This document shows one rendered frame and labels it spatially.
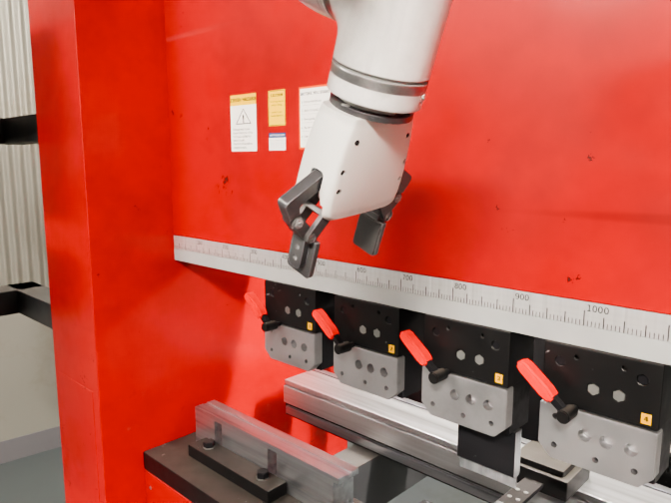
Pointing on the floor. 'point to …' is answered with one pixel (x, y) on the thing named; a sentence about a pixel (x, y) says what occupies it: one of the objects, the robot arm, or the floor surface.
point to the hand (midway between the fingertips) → (335, 251)
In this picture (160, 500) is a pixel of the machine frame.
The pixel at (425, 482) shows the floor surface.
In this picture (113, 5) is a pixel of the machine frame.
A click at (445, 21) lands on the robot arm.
